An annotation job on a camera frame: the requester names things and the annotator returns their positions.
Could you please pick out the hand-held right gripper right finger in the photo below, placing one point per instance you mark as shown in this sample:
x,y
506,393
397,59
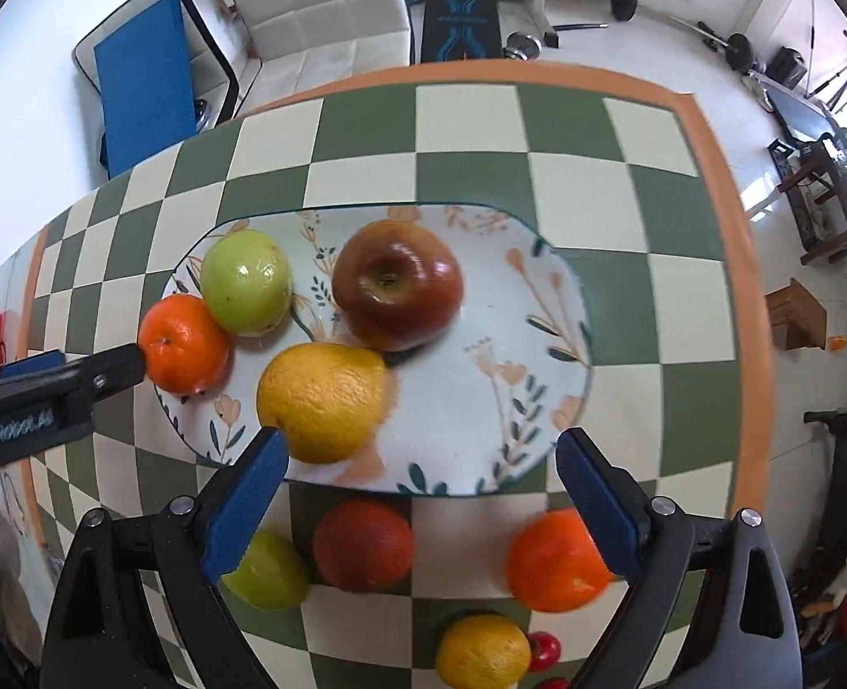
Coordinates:
x,y
603,509

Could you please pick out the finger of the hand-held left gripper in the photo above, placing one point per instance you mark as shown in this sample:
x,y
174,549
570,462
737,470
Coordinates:
x,y
107,374
35,362

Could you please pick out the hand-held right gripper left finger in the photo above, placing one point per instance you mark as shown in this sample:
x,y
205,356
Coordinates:
x,y
247,502

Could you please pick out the orange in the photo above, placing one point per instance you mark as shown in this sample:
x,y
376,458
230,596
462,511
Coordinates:
x,y
183,344
552,563

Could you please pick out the green apple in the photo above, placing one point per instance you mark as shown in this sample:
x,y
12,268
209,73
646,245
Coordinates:
x,y
244,280
274,578

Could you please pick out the dark red round fruit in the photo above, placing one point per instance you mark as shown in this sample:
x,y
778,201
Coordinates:
x,y
362,545

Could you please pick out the yellow citrus fruit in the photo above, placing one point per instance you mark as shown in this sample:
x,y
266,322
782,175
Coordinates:
x,y
323,402
480,653

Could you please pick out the small red fruit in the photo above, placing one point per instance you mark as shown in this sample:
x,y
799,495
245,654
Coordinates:
x,y
554,684
545,651

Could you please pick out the floral oval plate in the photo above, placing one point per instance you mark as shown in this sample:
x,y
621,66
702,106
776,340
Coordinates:
x,y
466,402

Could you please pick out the dark mangosteen fruit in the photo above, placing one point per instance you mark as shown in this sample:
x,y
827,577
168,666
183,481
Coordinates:
x,y
402,287

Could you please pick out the cardboard box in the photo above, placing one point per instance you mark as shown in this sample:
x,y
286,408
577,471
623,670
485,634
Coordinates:
x,y
796,312

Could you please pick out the small orange object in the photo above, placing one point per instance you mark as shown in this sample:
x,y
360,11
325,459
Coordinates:
x,y
841,342

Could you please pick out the blue cushioned folding panel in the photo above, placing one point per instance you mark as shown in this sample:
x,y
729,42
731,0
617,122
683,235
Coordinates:
x,y
143,79

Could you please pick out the dark wooden stool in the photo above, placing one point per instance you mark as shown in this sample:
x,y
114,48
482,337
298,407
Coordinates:
x,y
832,247

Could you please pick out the green checkered tablecloth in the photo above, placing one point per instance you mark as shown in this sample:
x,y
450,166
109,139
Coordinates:
x,y
466,172

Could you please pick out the white padded chair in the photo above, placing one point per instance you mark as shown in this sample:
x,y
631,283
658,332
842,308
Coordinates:
x,y
323,14

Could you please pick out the chrome dumbbell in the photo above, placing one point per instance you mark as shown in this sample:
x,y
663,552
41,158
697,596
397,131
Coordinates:
x,y
524,47

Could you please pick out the black speaker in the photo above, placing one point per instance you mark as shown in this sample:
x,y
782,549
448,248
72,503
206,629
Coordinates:
x,y
786,66

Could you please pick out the black short bar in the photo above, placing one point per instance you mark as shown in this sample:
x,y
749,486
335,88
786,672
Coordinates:
x,y
581,26

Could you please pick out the black blue weight bench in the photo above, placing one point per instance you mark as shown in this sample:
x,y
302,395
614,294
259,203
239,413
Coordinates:
x,y
463,14

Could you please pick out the black long rod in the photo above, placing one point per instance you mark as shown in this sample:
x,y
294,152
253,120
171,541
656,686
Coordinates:
x,y
812,29

